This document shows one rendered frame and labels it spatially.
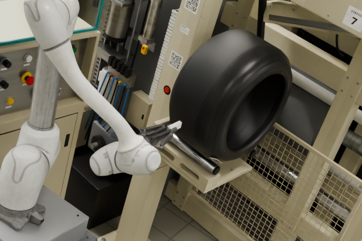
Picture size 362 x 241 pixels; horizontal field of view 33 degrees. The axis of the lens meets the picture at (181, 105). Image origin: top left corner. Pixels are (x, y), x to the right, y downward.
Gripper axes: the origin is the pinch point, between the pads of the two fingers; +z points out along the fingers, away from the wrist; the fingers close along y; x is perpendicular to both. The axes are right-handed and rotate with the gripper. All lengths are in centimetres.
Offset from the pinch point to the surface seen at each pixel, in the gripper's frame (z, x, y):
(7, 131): -40, 25, 59
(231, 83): 20.9, -18.6, -8.0
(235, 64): 26.4, -23.4, -3.9
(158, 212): 57, 124, 43
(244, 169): 47, 41, -10
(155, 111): 28, 27, 35
